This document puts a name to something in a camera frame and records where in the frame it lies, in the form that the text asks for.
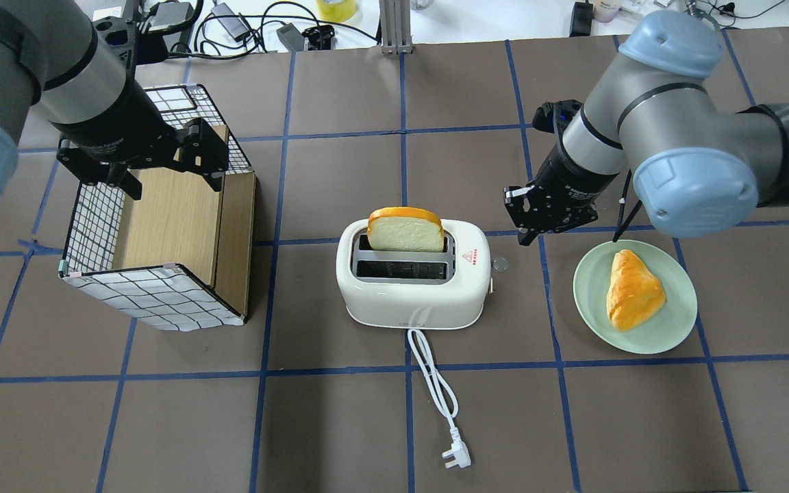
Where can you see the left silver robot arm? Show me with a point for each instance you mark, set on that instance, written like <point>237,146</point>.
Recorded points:
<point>80,74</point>

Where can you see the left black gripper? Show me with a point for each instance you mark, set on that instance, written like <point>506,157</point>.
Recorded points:
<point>118,130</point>

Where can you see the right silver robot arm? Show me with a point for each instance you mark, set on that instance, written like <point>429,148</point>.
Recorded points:
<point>695,170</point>

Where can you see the light green plate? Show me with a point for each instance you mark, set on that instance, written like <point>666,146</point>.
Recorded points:
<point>663,331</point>

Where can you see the wire basket with checked cloth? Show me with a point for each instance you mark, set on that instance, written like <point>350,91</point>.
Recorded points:
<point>87,261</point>

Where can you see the white two-slot toaster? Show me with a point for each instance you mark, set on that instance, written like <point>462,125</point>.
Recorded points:
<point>398,289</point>

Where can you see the aluminium frame post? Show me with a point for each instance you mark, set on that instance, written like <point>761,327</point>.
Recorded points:
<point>394,21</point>

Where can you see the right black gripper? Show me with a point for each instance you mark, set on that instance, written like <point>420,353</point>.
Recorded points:
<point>571,179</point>

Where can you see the yellow bread wedge on plate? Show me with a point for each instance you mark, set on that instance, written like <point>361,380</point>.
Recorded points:
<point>635,294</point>

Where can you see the toast slice in toaster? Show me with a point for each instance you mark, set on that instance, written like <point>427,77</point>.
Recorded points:
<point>405,229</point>

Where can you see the yellow tape roll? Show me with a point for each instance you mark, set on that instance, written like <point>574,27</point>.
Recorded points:
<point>336,11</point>

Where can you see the wooden box in basket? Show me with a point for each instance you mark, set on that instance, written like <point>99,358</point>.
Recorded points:
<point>183,256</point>

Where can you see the black power adapter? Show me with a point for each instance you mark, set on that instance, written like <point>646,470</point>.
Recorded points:
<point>292,38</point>

